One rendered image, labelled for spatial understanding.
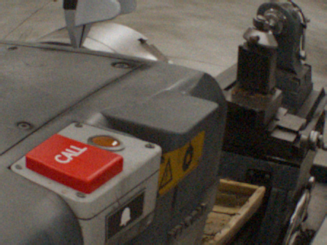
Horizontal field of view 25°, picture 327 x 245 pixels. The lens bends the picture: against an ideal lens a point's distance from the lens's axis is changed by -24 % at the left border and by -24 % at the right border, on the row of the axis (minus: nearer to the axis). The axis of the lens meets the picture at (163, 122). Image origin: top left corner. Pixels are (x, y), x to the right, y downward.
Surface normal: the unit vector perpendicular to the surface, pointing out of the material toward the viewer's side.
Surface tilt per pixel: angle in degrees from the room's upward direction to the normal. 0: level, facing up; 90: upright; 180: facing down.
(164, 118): 0
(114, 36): 18
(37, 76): 0
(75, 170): 0
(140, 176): 90
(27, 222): 27
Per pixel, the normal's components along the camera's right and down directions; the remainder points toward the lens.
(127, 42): 0.49, -0.75
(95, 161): 0.12, -0.94
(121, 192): 0.92, 0.23
